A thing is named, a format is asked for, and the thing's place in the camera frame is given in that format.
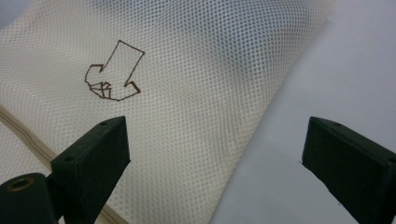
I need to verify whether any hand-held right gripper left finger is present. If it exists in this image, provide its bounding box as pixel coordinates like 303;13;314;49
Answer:
50;115;132;224

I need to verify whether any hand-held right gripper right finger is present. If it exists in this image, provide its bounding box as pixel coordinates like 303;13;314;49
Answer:
301;116;396;224

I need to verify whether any white mesh laundry bag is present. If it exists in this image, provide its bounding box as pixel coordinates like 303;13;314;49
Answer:
0;0;337;224

